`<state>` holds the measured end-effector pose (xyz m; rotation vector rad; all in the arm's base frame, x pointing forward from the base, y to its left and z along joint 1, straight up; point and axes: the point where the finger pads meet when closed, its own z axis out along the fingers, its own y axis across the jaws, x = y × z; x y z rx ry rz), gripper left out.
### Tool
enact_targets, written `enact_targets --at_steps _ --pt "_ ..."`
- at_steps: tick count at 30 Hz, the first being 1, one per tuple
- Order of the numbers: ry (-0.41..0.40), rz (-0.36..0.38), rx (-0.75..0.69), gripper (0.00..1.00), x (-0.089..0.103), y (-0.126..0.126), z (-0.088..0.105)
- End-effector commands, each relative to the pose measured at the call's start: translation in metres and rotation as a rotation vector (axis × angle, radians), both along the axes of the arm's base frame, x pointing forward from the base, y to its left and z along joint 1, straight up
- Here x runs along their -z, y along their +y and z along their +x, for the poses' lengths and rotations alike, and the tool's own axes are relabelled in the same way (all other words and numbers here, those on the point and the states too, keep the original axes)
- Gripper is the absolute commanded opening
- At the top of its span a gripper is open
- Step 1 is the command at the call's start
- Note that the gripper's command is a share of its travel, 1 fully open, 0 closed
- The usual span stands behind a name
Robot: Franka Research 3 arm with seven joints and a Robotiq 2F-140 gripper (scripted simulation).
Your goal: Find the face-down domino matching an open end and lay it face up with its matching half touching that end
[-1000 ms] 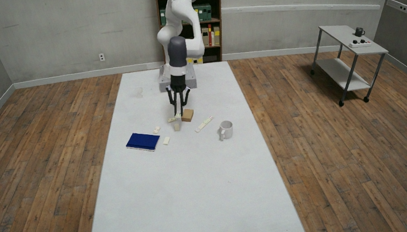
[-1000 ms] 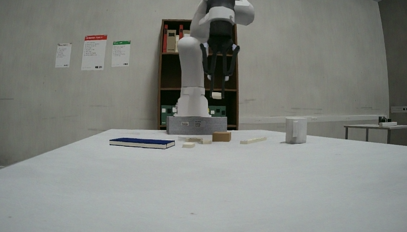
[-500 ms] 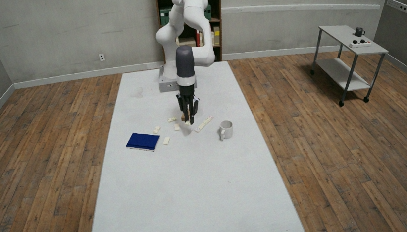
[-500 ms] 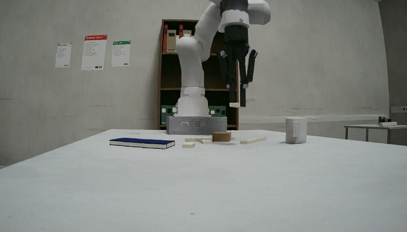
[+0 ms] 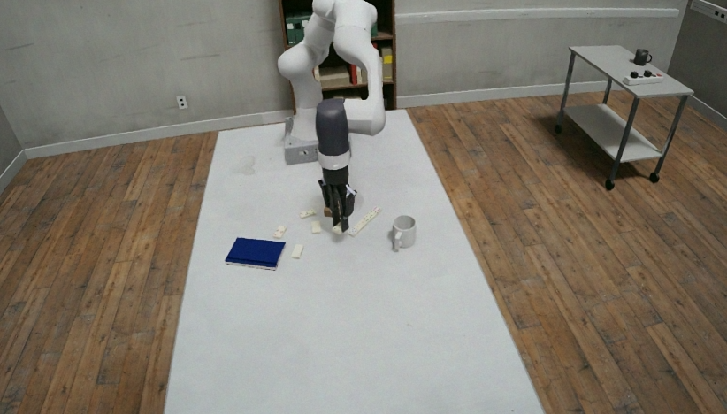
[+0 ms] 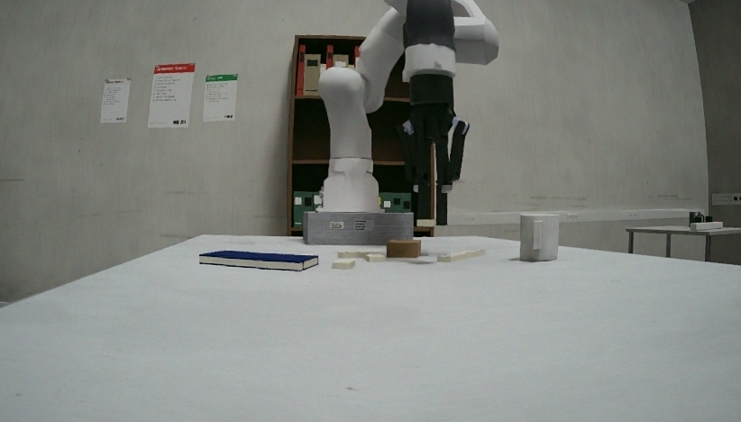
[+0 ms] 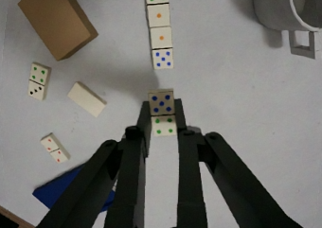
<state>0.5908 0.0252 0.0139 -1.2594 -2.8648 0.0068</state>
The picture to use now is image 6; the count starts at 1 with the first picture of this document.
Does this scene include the brown rectangular box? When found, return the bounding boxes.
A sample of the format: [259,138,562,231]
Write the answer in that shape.
[386,240,421,258]

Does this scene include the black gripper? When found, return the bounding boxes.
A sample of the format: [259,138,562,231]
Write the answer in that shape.
[397,74,470,225]

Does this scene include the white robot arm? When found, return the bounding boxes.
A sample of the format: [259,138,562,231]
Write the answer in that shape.
[316,0,499,213]

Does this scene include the grey mug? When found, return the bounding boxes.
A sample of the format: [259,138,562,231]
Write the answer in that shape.
[519,215,559,261]

